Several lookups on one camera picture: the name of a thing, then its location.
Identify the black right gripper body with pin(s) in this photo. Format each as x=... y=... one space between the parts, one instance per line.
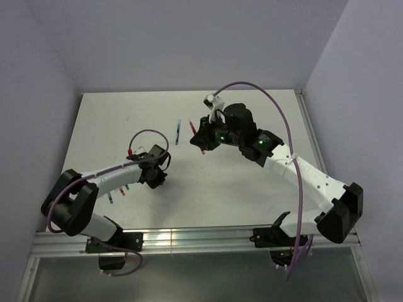
x=216 y=133

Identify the aluminium front rail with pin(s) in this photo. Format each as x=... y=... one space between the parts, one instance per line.
x=154 y=242

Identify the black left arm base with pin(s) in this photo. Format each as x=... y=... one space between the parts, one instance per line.
x=116 y=245

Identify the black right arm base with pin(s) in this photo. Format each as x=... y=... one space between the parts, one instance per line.
x=280 y=244

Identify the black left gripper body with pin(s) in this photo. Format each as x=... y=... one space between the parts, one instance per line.
x=157 y=178

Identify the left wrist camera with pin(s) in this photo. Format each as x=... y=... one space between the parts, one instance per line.
x=137 y=154

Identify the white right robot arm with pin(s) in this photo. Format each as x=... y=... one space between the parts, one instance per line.
x=339 y=206

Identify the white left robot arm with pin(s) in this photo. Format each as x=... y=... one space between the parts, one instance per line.
x=70 y=203

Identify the aluminium side rail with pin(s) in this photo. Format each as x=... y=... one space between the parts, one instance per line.
x=311 y=135

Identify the light blue pen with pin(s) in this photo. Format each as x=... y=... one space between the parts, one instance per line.
x=178 y=129

